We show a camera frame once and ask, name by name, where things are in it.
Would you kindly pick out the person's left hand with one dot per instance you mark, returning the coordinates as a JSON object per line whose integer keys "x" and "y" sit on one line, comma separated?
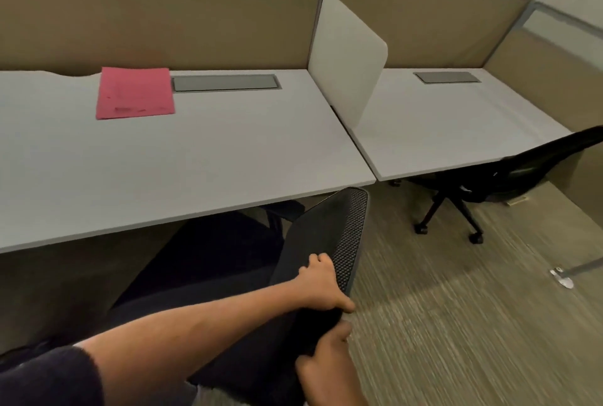
{"x": 320, "y": 290}

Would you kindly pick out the person's right hand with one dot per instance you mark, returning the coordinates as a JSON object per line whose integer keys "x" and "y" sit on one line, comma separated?
{"x": 332, "y": 372}

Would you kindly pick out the pink paper folder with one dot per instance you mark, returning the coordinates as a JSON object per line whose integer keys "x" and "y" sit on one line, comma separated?
{"x": 134, "y": 92}

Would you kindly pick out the person's right thumb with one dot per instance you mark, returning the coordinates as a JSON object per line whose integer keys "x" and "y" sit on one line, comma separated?
{"x": 308, "y": 364}

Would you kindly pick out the dark shirt sleeve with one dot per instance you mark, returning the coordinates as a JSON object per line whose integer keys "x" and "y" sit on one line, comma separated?
{"x": 47, "y": 380}

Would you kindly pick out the black wheeled office chair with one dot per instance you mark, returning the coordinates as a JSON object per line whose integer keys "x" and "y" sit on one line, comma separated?
{"x": 527, "y": 170}

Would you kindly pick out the beige partition with glass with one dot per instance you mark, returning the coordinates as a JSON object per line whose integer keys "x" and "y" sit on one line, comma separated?
{"x": 556, "y": 71}

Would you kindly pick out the person's left thumb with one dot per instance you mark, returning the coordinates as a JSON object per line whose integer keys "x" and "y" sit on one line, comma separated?
{"x": 341, "y": 303}

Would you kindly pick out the black mesh office chair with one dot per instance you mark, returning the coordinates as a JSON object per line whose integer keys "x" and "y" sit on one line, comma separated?
{"x": 320, "y": 231}

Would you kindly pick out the beige partition panel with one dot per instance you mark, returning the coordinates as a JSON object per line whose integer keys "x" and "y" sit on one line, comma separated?
{"x": 433, "y": 28}
{"x": 155, "y": 14}

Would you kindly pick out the person's left forearm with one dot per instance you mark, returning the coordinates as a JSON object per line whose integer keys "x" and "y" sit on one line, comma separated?
{"x": 198, "y": 325}

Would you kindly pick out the white desk divider panel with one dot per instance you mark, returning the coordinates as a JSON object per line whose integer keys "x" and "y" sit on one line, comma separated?
{"x": 346, "y": 57}

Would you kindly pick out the metal partition foot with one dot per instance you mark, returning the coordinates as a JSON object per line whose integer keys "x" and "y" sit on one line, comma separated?
{"x": 565, "y": 276}

